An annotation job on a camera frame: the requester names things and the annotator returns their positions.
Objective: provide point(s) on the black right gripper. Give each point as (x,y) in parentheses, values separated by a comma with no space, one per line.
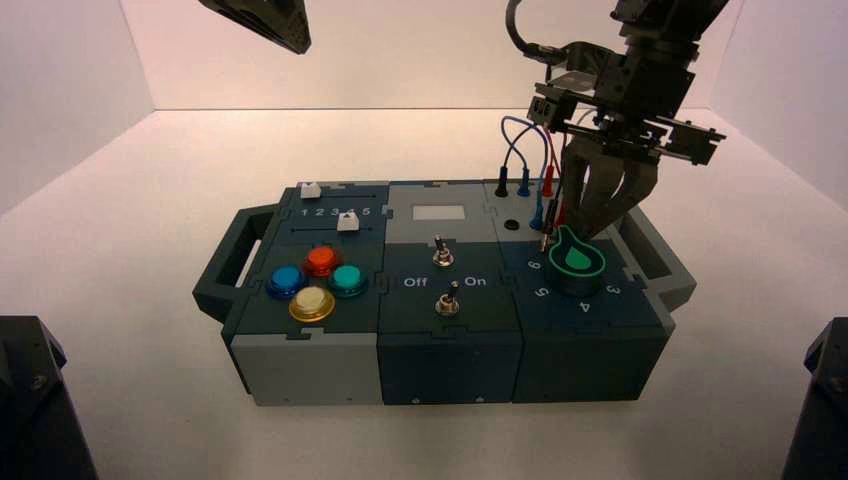
(652,79)

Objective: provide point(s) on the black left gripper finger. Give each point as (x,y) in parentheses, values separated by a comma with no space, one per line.
(272,20)

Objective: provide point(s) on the green pointer rotary knob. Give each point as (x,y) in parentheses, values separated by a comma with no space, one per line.
(575,268)

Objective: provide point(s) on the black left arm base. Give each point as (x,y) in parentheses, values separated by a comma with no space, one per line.
(33,411)

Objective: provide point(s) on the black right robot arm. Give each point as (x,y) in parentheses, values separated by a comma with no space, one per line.
(669,16)

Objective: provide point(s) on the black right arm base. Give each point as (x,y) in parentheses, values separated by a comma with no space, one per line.
(821,411)

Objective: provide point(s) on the white slider knob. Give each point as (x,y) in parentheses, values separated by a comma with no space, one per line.
(347,224)
(310,191)

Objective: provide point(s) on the black round panel socket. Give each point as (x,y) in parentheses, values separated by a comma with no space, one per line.
(511,224)

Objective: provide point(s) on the small grey display window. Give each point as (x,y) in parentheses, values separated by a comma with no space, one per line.
(438,213)

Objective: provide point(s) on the modular dark teal control box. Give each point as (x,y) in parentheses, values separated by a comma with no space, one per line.
(444,364)

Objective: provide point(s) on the red dome push button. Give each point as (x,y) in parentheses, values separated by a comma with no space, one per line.
(322,260)

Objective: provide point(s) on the blue dome push button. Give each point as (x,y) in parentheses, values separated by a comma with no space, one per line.
(286,281)

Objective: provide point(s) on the teal dome push button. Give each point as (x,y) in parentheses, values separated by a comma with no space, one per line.
(348,280)

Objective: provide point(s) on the yellow dome push button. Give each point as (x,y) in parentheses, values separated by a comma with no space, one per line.
(312,305)

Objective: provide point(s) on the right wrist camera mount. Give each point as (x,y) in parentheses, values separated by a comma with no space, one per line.
(580,66)

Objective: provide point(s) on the metal toggle switch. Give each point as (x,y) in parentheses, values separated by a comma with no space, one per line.
(442,254)
(449,302)

